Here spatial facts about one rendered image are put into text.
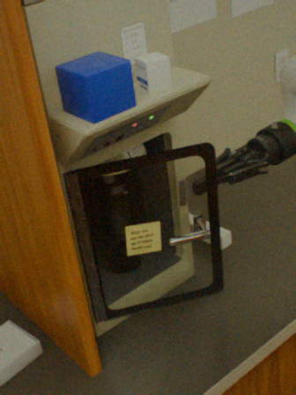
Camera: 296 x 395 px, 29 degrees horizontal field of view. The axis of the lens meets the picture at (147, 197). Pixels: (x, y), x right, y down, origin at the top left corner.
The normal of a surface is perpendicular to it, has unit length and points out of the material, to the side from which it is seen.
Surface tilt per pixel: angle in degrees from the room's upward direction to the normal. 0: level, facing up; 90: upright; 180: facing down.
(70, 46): 90
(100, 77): 90
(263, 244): 0
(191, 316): 0
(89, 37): 90
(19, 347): 0
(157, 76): 90
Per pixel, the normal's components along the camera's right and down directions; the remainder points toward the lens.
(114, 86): 0.64, 0.33
